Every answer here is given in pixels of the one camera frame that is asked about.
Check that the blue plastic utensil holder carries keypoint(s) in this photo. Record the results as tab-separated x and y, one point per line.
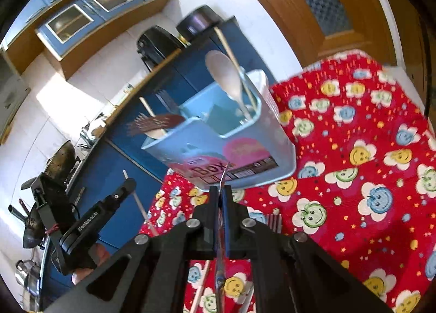
204	142

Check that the dark slotted spoon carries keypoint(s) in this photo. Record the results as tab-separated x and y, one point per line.
160	122

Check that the dark wok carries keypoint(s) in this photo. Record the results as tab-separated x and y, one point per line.
61	159

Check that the steel kettle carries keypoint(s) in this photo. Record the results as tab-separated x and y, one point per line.
25	272

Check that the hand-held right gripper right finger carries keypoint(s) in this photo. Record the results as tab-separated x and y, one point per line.
231	224

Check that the small steel fork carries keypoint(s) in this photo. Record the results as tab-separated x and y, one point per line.
274	222

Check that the black countertop appliance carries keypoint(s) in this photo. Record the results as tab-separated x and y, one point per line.
158	44

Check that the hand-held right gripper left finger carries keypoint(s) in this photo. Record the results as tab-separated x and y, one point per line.
209	224

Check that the large steel fork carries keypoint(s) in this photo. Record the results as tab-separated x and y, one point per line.
167	100

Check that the person's left hand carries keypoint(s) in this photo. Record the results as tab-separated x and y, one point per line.
102	253

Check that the wooden door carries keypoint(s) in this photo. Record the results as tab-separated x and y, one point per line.
296	16

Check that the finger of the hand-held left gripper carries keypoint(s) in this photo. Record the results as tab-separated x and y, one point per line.
119	200

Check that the blue base cabinet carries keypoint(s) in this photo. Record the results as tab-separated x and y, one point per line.
129	149

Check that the black frying pan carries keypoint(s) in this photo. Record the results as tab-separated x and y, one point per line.
32	234

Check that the long steel utensil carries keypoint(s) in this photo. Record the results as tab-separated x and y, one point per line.
220	282

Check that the black cooking pot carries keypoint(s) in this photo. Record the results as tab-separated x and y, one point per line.
197	22

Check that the beige spoon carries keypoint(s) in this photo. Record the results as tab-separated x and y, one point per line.
223	71

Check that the red flower print tablecloth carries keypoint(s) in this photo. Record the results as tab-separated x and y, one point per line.
340	163

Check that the wooden chopstick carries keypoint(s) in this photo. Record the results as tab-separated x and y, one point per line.
146	106
201	282
141	204
226	48

